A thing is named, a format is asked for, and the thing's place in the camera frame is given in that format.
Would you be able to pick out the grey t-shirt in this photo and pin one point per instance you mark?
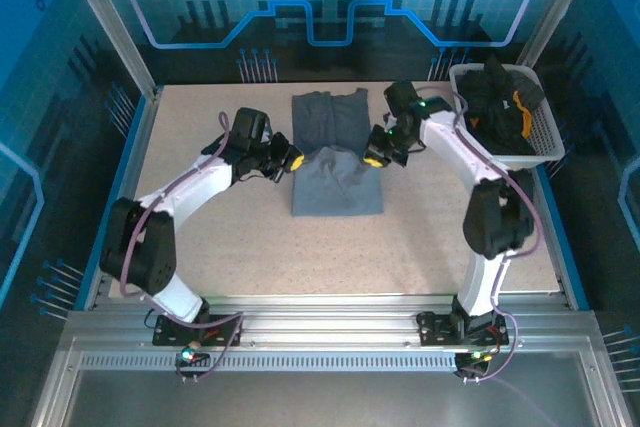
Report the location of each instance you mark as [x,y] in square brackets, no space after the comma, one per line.
[340,187]

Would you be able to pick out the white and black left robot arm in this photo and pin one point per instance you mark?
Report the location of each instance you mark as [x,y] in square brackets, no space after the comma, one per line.
[195,187]

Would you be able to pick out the black clothes with orange print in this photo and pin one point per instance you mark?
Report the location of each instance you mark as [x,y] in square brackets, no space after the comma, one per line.
[495,102]

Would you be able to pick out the white plastic basket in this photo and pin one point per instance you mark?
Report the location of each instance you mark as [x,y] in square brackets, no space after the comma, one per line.
[545,139]

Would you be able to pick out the right controller board with lights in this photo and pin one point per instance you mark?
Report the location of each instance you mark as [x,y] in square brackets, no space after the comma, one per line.
[472,358]

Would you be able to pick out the controller board with lights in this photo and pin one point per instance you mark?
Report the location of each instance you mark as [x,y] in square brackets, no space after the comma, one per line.
[472,358]
[189,356]

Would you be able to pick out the left controller board with lights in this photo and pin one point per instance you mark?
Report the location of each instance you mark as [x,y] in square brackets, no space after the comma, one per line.
[189,356]

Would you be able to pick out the grey metal panel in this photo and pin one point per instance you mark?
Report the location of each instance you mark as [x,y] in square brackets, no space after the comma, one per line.
[300,402]

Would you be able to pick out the aluminium table side rail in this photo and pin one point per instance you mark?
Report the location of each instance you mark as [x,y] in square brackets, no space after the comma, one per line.
[138,147]
[555,247]

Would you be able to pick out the aluminium mounting rail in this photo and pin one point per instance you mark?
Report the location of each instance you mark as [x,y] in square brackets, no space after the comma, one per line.
[325,322]

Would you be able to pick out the aluminium frame post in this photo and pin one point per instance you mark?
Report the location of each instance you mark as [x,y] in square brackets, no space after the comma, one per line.
[114,27]
[558,7]

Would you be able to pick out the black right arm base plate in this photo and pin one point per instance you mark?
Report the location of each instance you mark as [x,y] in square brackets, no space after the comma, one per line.
[432,329]

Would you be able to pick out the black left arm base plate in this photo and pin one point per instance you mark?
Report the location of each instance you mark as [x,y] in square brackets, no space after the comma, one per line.
[170,334]

